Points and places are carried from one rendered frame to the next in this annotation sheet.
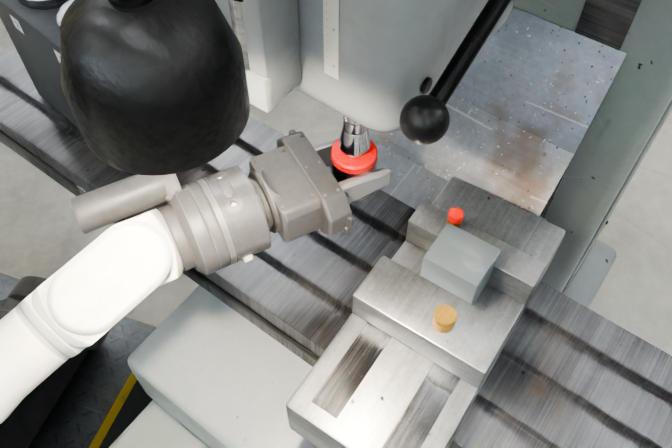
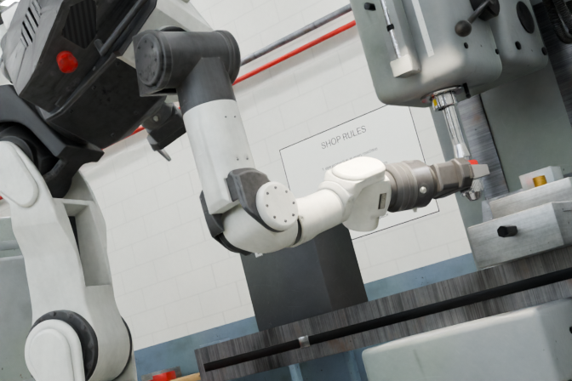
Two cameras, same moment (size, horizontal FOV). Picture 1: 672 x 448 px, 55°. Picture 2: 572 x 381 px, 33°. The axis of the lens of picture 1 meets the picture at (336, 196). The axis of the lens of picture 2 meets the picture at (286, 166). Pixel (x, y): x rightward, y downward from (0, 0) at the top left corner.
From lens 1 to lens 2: 1.56 m
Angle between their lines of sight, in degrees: 63
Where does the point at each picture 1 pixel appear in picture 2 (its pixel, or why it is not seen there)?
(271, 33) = (405, 37)
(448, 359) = (550, 190)
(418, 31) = (453, 19)
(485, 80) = not seen: hidden behind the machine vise
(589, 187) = not seen: outside the picture
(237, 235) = (414, 168)
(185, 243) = (389, 173)
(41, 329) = (330, 185)
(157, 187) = not seen: hidden behind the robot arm
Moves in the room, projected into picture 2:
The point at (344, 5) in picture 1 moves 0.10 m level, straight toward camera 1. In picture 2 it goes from (426, 22) to (431, 3)
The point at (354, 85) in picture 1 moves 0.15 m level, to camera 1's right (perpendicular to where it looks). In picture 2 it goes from (440, 51) to (520, 30)
